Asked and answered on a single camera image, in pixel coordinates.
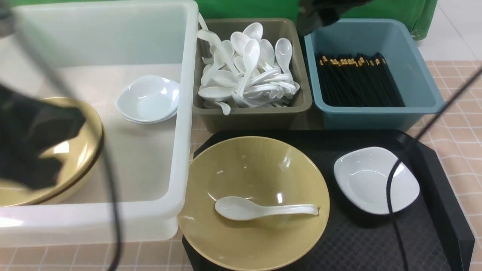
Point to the yellow bowl in tub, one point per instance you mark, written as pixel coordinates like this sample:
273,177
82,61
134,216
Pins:
74,154
80,182

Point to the lower yellow bowl in tub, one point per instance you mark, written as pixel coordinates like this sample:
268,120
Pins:
80,182

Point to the lower white dish in tub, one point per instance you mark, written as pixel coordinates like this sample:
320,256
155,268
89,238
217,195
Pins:
150,122

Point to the white sauce dish in tub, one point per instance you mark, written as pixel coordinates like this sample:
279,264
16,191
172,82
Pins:
149,98

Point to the white soup spoon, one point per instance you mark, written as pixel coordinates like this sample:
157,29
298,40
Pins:
241,209

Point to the blue chopstick bin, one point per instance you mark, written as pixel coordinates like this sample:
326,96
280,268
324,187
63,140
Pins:
392,39

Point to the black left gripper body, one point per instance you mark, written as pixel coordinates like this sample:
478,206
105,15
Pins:
28,128

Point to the bundle of black chopsticks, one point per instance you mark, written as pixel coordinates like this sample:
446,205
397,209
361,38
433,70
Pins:
357,81

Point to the white square sauce dish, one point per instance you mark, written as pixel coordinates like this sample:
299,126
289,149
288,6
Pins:
362,177

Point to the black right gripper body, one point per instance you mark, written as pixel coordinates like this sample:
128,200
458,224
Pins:
314,14

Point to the olive green spoon bin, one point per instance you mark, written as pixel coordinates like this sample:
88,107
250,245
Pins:
254,118

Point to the yellow noodle bowl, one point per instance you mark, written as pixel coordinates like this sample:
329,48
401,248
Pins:
266,172

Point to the green cloth backdrop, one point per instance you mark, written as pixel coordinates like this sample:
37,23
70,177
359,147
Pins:
416,15

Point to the pile of white spoons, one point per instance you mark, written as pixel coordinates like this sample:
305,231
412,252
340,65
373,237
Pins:
246,69

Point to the large white plastic tub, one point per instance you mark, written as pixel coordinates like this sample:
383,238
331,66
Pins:
99,48

